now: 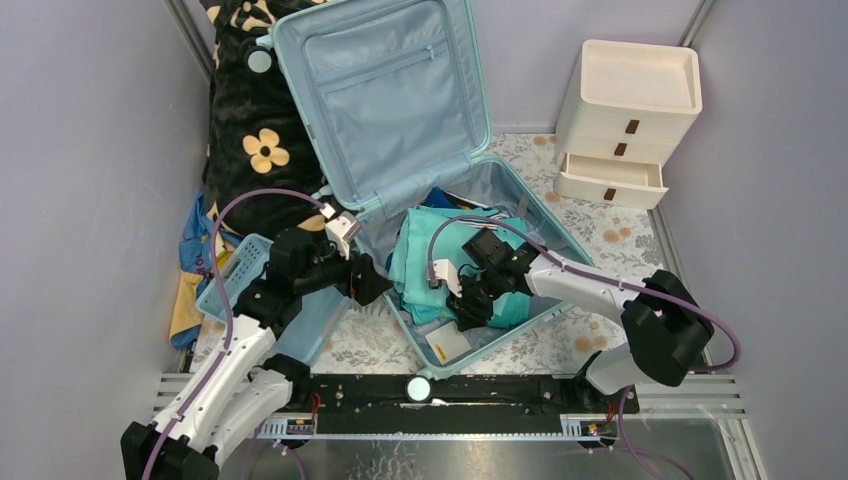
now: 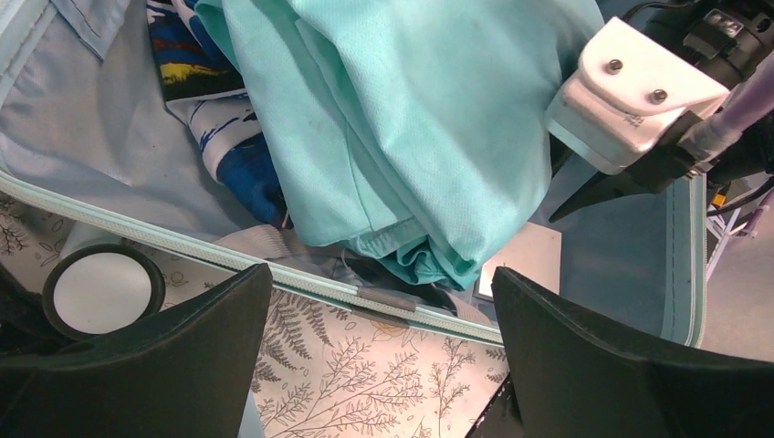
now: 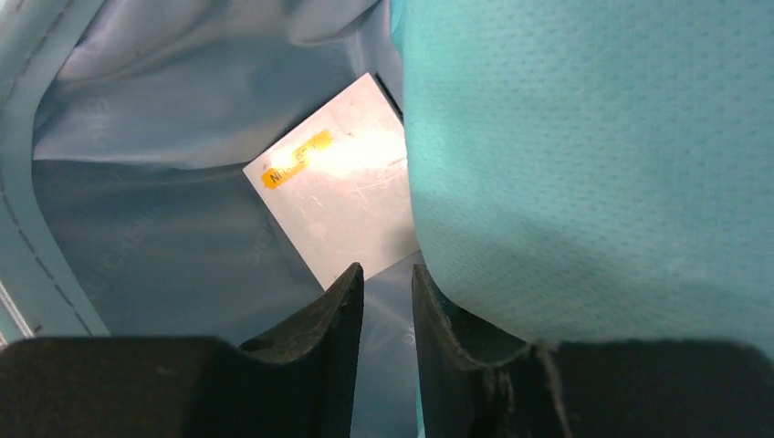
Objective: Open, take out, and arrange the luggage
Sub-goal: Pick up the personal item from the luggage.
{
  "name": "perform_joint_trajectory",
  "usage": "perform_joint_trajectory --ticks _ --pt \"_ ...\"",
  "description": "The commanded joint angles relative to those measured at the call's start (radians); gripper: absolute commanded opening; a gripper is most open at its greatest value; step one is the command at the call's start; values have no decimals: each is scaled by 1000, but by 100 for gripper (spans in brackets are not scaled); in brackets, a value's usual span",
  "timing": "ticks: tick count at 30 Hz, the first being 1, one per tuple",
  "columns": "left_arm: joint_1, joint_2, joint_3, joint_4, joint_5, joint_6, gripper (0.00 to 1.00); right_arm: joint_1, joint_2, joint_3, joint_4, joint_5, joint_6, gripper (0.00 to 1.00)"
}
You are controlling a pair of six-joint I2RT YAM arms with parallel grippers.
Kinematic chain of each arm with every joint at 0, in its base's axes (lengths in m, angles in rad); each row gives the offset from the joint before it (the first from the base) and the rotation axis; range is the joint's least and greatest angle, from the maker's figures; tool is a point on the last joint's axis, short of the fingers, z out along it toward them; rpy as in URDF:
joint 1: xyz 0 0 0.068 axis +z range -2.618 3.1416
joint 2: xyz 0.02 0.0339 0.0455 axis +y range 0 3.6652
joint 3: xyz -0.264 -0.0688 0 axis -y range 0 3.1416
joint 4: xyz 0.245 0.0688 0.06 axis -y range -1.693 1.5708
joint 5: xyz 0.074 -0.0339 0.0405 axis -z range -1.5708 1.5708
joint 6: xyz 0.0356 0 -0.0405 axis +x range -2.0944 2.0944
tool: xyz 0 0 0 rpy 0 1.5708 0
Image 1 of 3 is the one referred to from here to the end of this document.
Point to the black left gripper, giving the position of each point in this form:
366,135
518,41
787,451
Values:
357,279

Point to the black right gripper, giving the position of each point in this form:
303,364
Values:
469,315

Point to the black floral plush blanket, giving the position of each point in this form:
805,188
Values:
256,136

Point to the light blue ribbed suitcase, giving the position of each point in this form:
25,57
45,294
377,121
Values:
392,97

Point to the white three-drawer storage cabinet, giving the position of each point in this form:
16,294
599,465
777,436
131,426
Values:
627,108

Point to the teal cloth top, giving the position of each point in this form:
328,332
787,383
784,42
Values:
409,266

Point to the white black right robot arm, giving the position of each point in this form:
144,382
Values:
665,333

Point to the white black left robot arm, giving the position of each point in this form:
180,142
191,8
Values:
286,288

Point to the light blue perforated plastic basket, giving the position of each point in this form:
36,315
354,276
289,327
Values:
305,338

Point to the dark blue flat item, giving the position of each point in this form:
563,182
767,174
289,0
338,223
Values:
449,205

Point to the floral patterned floor mat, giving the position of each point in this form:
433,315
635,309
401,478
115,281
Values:
370,341

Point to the blue yellow cloth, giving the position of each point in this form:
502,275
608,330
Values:
195,270

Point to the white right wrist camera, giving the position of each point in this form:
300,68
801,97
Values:
443,273

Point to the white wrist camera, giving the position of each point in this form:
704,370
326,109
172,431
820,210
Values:
443,273
341,227

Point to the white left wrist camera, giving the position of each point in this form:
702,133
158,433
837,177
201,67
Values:
341,227

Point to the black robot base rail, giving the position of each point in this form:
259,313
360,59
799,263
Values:
397,407

